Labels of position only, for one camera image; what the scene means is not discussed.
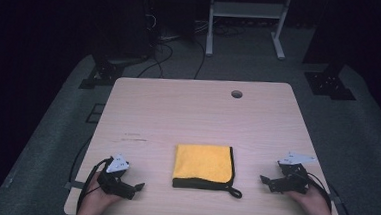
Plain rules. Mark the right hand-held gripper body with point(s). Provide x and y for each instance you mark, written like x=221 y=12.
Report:
x=294 y=182

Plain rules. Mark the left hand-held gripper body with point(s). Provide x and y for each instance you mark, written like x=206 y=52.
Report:
x=117 y=183

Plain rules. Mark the yellow and black towel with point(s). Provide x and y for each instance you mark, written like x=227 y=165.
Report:
x=202 y=161

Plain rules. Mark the person's left hand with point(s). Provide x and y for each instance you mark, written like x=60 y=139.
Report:
x=92 y=205

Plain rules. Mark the person's right hand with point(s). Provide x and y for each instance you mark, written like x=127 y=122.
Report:
x=317 y=205

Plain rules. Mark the grey tape strip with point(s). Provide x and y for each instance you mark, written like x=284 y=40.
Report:
x=73 y=185

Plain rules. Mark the black stand base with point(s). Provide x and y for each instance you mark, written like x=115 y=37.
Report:
x=105 y=72
x=328 y=84

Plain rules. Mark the dark equipment tower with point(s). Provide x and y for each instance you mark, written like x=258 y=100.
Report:
x=127 y=20

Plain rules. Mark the black square floor frame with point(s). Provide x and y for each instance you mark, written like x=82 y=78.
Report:
x=95 y=113

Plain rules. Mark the white metal table frame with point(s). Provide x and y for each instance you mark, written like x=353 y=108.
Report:
x=248 y=10

